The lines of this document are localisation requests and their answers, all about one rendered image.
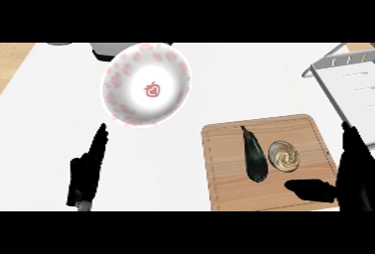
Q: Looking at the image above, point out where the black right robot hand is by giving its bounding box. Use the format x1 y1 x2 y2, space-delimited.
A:
282 120 375 212

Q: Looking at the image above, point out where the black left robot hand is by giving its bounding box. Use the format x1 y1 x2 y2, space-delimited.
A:
66 122 109 208

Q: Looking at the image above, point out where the wooden cutting board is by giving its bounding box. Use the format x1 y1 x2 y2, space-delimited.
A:
199 113 341 212

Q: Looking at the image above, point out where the white plate with pink print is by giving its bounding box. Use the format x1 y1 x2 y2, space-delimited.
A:
98 43 193 129

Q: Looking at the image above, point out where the grey wire tiered basket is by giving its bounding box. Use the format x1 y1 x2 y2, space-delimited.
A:
299 43 375 150

